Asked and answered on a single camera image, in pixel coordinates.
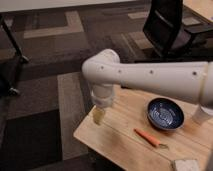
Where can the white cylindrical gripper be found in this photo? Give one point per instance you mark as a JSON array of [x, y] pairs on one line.
[[102, 96]]

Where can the orange-red chili pepper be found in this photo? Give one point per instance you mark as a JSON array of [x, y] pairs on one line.
[[151, 139]]

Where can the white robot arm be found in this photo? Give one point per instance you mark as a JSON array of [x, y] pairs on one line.
[[186, 81]]

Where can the dark blue ceramic bowl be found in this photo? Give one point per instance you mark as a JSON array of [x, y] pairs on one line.
[[165, 114]]

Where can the white paper cup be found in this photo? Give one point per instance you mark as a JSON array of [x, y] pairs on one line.
[[202, 115]]

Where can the beige sponge block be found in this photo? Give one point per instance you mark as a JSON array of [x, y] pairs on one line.
[[186, 165]]

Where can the black office chair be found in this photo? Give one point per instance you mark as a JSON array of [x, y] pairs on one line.
[[164, 29]]

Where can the light wooden desk corner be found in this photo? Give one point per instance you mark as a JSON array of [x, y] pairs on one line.
[[202, 7]]

